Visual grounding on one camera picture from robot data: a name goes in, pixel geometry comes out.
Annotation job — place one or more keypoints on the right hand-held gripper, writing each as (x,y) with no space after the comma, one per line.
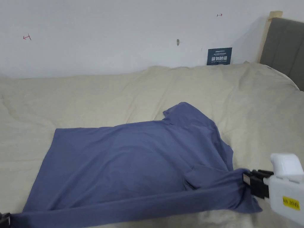
(285,190)

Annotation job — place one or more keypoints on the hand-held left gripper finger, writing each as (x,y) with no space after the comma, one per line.
(4,219)

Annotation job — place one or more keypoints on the dark blue shirt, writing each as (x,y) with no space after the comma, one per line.
(123,161)

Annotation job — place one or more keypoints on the dark blue sign card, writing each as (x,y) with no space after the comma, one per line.
(219,56)

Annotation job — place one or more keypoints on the grey padded headboard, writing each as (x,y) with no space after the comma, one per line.
(285,49)

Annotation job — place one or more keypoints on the bed with beige sheet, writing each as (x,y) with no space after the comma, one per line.
(99,99)

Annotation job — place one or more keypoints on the pale wooden headboard frame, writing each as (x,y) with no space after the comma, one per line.
(265,33)

